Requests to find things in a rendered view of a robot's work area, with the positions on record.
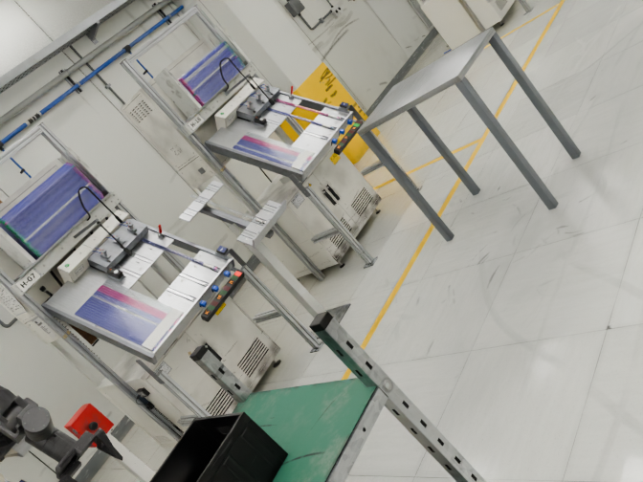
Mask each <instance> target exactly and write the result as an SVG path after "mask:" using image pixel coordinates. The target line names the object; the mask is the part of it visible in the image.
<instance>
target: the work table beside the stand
mask: <svg viewBox="0 0 643 482"><path fill-rule="evenodd" d="M488 42H489V43H490V45H491V46H492V47H493V49H494V50H495V52H496V53H497V54H498V56H499V58H500V59H501V60H502V62H503V63H504V65H505V66H506V67H507V69H508V70H509V72H510V73H511V74H512V76H513V77H514V79H515V80H516V81H517V83H518V84H519V85H520V87H521V88H522V90H523V91H524V92H525V93H526V95H527V96H528V98H529V99H530V100H531V102H532V103H533V105H534V106H535V107H536V109H537V110H538V112H539V113H540V114H541V116H542V117H543V119H544V120H545V122H546V123H547V125H548V126H549V127H550V129H551V130H552V132H553V133H554V134H555V136H556V137H557V139H558V140H559V141H560V143H561V144H562V146H563V147H564V148H565V150H566V152H567V153H568V154H569V156H570V157H571V159H572V160H573V159H575V158H578V157H580V154H581V151H580V150H579V148H578V147H577V146H576V144H575V143H574V141H573V140H572V139H571V138H570V137H569V135H568V134H567V132H566V131H565V129H564V128H563V126H562V125H561V123H560V122H559V121H558V119H557V118H556V116H555V115H554V114H553V112H552V111H551V109H550V108H549V106H548V105H547V104H546V102H545V101H544V99H543V98H542V96H541V95H540V93H539V92H538V90H537V89H536V88H535V86H534V85H533V83H532V82H531V80H530V79H529V78H528V76H527V75H526V73H525V72H524V71H523V69H522V68H521V66H520V64H519V63H518V62H517V60H516V59H515V58H514V57H513V56H512V54H511V53H510V51H509V50H508V48H507V47H506V46H505V44H504V43H503V41H502V40H501V39H500V37H499V35H498V34H497V32H496V31H495V30H494V28H493V27H491V28H490V29H488V30H486V31H485V32H483V33H481V34H479V35H477V36H476V37H474V38H473V39H471V40H469V41H468V42H466V43H464V44H463V45H461V46H459V47H458V48H456V49H454V50H453V51H451V52H449V53H448V54H446V55H444V56H442V57H440V58H439V59H437V60H436V61H435V62H433V63H431V64H430V65H428V66H426V67H425V68H423V69H421V70H420V71H418V72H416V73H415V74H413V75H411V76H410V77H407V78H406V79H404V80H402V81H401V82H399V83H397V84H396V85H394V86H393V87H392V88H391V89H390V90H389V92H388V93H387V94H386V96H385V97H384V98H383V99H382V101H381V102H380V103H379V104H378V106H377V107H376V108H375V109H374V111H373V112H372V113H371V114H370V116H369V117H368V118H367V119H366V121H365V122H364V123H363V125H362V126H361V127H360V128H359V130H358V131H357V133H358V134H359V136H360V137H361V138H362V139H363V141H364V142H365V143H366V144H367V146H368V147H369V148H370V149H371V150H372V152H373V153H374V154H375V155H376V157H377V158H378V159H379V160H380V161H381V163H382V164H383V165H384V166H385V167H386V169H387V170H388V171H389V173H390V174H391V175H392V176H393V177H394V179H395V180H396V181H397V182H398V184H399V185H400V186H401V187H402V188H403V189H404V190H405V191H406V192H407V193H408V195H409V196H410V197H411V199H412V200H413V202H414V203H415V204H416V205H417V206H418V207H419V208H420V209H421V211H422V212H423V213H424V214H425V216H426V217H427V218H428V219H429V220H430V222H431V223H432V224H433V225H434V227H435V228H436V229H437V230H438V232H439V233H440V234H441V235H442V236H443V238H444V239H445V240H446V241H447V242H448V241H451V240H453V238H454V236H455V235H454V234H453V233H452V232H451V231H450V229H449V228H448V227H447V226H446V224H445V223H444V222H443V221H442V220H441V218H440V217H439V216H438V215H437V213H436V212H435V211H434V210H433V208H432V207H431V206H430V205H429V203H428V202H427V201H426V200H425V198H424V197H423V196H422V195H421V194H420V192H419V191H418V190H417V189H416V187H415V186H414V185H413V184H412V182H411V181H410V180H409V179H408V177H407V176H406V175H405V174H404V172H403V171H402V170H401V169H400V168H399V166H398V165H397V164H396V163H395V161H394V160H393V159H392V158H391V157H390V155H389V154H388V153H387V151H386V150H385V149H384V148H383V146H381V145H380V144H379V143H378V141H377V140H376V139H375V138H374V136H373V135H372V134H371V133H370V130H372V129H374V128H376V127H377V126H379V125H381V124H383V123H385V122H386V121H389V120H391V119H393V118H395V117H396V116H398V115H400V114H402V113H404V112H406V111H407V112H408V113H409V114H410V116H411V117H412V118H413V120H414V121H415V122H416V124H417V125H418V126H419V127H420V129H421V130H422V131H423V132H424V134H425V135H426V136H427V138H428V139H429V140H430V141H431V143H432V144H433V145H434V147H435V148H436V149H437V151H438V152H439V153H440V154H441V156H442V157H443V158H444V159H445V161H446V162H447V163H448V165H449V166H450V167H451V168H452V170H453V171H454V172H455V174H456V175H457V176H458V178H459V179H460V180H461V181H462V183H463V184H464V185H465V186H466V187H467V188H468V189H469V191H470V192H471V193H472V194H473V196H474V195H477V194H479V192H480V188H479V187H478V186H477V184H476V183H475V182H474V180H473V179H472V178H471V177H470V175H469V174H468V173H467V171H466V170H465V169H464V168H463V166H462V165H461V164H460V162H459V161H458V160H457V159H456V157H455V156H454V154H453V153H452V152H451V151H450V149H449V148H448V147H447V145H446V144H445V143H444V142H443V141H442V140H441V139H440V137H439V136H438V135H437V134H436V132H435V131H434V130H433V128H432V127H431V126H430V124H429V123H428V122H427V120H426V119H425V118H424V117H423V115H422V114H421V113H420V111H419V110H418V109H417V108H416V105H417V104H419V103H421V102H423V101H425V100H426V99H429V98H431V97H433V96H435V95H436V94H438V93H440V92H442V91H444V90H446V89H447V88H449V87H451V86H453V85H455V86H456V87H457V88H458V90H459V91H460V92H461V94H462V95H463V96H464V98H466V99H467V101H468V102H469V103H470V105H471V106H472V107H473V109H474V110H475V111H476V113H477V114H478V116H479V117H480V118H481V120H482V121H483V122H484V124H485V125H486V126H487V128H488V129H489V130H490V132H491V133H492V134H493V136H494V137H495V138H496V140H497V141H498V142H499V144H500V145H501V147H502V148H503V149H504V151H505V152H506V153H507V155H508V156H509V157H510V159H511V160H512V161H513V163H514V164H515V165H516V167H517V168H518V169H519V171H520V172H521V174H522V175H523V176H524V178H525V179H526V181H527V182H528V183H529V184H530V185H531V186H532V188H533V189H534V190H535V192H536V193H537V194H538V196H539V197H540V198H541V200H542V201H543V203H544V204H545V205H546V207H547V208H548V209H549V210H551V209H554V208H556V207H557V206H558V204H559V203H558V201H557V200H556V199H555V197H554V196H553V195H552V193H551V192H550V191H549V189H548V188H547V187H546V185H545V184H544V183H543V181H542V180H541V178H540V177H539V175H538V174H537V173H536V171H535V170H534V169H533V167H532V166H531V165H530V163H529V162H528V161H527V160H526V159H525V158H524V156H523V155H522V153H521V152H520V150H519V149H518V148H517V146H516V145H515V144H514V142H513V141H512V140H511V138H510V137H509V136H508V134H507V133H506V131H505V130H504V129H503V127H502V126H501V125H500V123H499V122H498V120H497V119H496V118H495V116H494V115H493V114H492V112H491V111H490V109H489V108H488V107H487V105H486V104H485V103H484V101H483V100H482V99H481V97H480V96H479V95H478V93H477V92H476V90H475V89H474V88H473V86H472V85H471V83H470V82H469V81H468V79H467V78H466V77H465V75H466V74H467V72H468V71H469V70H470V68H471V67H472V65H473V64H474V62H475V61H476V59H477V58H478V56H479V55H480V53H481V52H482V50H483V49H484V48H485V46H486V45H487V43H488Z"/></svg>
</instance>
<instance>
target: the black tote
mask: <svg viewBox="0 0 643 482"><path fill-rule="evenodd" d="M287 455H288V453H287V452H286V451H285V450H284V449H283V448H282V447H281V446H280V445H279V444H278V443H277V442H275V441H274V440H273V439H272V438H271V437H270V436H269V435H268V434H267V433H266V432H265V431H264V430H263V429H262V428H261V427H260V426H259V425H258V424H257V423H256V422H254V421H253V420H252V419H251V418H250V417H249V416H248V415H247V414H246V413H245V412H237V413H230V414H222V415H215V416H208V417H200V418H194V419H193V421H192V422H191V423H190V425H189V426H188V428H187V430H186V431H185V432H184V434H183V435H182V437H181V438H180V439H179V441H178V442H177V444H176V445H175V446H174V448H173V449H172V451H171V452H170V454H169V455H168V456H167V458H166V460H165V461H164V462H163V464H162V465H161V467H160V468H159V469H158V470H157V471H156V473H155V474H154V476H153V477H152V478H151V480H150V481H149V482H273V480H274V478H275V477H276V475H277V472H278V471H279V469H280V467H281V466H282V464H283V462H284V460H285V459H286V457H287Z"/></svg>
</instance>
